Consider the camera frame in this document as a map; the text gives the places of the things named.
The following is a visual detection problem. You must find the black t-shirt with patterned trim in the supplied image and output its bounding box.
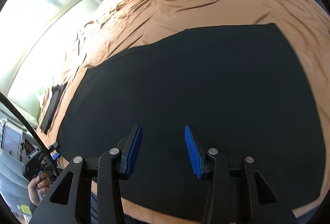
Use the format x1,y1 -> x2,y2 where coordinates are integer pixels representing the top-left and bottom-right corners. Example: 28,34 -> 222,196
57,24 -> 325,221

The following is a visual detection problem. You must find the person's left hand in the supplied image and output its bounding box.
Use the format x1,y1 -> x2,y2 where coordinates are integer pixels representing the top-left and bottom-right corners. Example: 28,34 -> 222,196
27,173 -> 52,207

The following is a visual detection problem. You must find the folded black garment on left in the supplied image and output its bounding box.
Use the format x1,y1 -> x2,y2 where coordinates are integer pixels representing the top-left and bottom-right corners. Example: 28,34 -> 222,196
40,83 -> 67,134

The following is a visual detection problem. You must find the peach brown blanket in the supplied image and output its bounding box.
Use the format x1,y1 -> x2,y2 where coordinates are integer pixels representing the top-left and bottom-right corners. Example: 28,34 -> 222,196
40,0 -> 329,216

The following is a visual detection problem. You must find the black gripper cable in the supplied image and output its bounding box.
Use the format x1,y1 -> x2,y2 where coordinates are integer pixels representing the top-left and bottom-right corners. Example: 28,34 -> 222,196
0,92 -> 60,178

